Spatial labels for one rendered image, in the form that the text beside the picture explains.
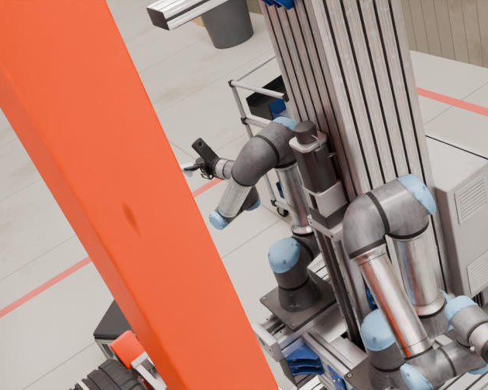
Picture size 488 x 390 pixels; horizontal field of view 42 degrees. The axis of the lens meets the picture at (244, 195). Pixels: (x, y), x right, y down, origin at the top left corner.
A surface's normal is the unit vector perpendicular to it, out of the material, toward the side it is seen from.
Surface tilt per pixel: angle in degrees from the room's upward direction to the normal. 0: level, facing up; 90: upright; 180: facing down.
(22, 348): 0
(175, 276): 90
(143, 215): 90
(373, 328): 7
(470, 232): 90
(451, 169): 0
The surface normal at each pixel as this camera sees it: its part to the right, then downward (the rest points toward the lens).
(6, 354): -0.31, -0.79
